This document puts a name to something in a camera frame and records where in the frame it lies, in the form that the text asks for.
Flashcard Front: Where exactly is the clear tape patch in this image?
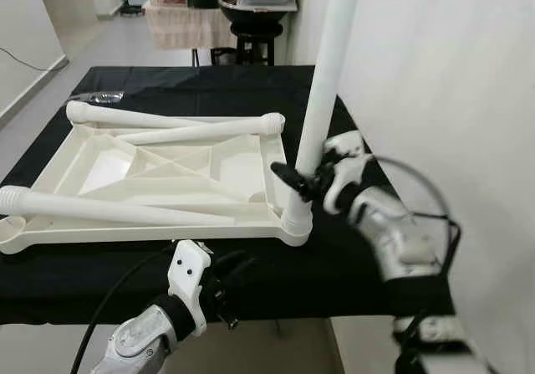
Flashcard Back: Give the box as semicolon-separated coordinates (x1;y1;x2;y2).
84;91;126;107

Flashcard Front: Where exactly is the black bowl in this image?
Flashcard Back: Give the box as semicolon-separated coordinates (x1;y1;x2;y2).
219;0;299;25

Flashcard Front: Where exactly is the beige cloth covered table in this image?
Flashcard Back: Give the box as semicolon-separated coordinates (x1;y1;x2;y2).
144;0;235;53

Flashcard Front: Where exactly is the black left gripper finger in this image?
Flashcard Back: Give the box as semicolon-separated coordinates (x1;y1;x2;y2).
213;247;262;279

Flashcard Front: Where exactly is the white plastic table top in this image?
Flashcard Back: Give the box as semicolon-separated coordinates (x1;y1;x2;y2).
0;110;314;256

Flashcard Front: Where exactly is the black round stool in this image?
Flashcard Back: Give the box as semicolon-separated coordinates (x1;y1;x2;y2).
209;21;289;67

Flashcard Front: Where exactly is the black tablecloth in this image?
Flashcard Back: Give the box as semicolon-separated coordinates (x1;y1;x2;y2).
0;64;456;325

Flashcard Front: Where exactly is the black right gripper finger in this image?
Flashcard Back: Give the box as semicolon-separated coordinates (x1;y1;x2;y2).
271;162;314;197

